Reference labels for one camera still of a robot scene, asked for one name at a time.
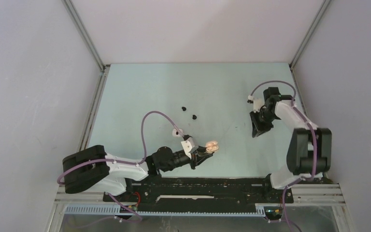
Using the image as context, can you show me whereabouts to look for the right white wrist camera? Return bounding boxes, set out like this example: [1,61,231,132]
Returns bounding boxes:
[247,95,265,113]

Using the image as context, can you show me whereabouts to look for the beige earbud charging case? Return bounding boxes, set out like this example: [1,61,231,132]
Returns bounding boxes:
[205,141,219,154]

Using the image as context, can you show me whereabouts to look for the aluminium frame post right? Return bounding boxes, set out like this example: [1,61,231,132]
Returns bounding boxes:
[289,0,333,71]

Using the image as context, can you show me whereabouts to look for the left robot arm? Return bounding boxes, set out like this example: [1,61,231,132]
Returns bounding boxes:
[58,141,219,201]

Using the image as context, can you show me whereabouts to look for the white earbud charging case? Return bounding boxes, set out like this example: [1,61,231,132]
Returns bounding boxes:
[171,129,184,137]

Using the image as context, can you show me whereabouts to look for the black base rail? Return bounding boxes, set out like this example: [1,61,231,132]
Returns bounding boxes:
[103,176,294,214]

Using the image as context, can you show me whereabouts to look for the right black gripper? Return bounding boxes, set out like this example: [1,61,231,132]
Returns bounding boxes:
[250,109,279,137]

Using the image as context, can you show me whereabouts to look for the aluminium frame post left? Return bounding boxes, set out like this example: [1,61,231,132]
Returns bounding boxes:
[62,0,106,72]

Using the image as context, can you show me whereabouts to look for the aluminium frame post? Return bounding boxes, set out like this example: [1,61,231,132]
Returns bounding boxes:
[289,0,333,71]
[62,0,106,72]

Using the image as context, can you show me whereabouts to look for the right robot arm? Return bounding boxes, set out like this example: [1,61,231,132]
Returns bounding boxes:
[247,87,332,202]

